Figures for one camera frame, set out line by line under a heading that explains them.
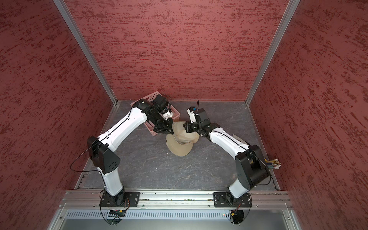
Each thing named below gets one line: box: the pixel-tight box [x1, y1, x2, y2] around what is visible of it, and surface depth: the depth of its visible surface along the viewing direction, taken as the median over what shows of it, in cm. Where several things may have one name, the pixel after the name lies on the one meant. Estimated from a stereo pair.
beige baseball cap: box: [165, 120, 200, 157], surface depth 82 cm
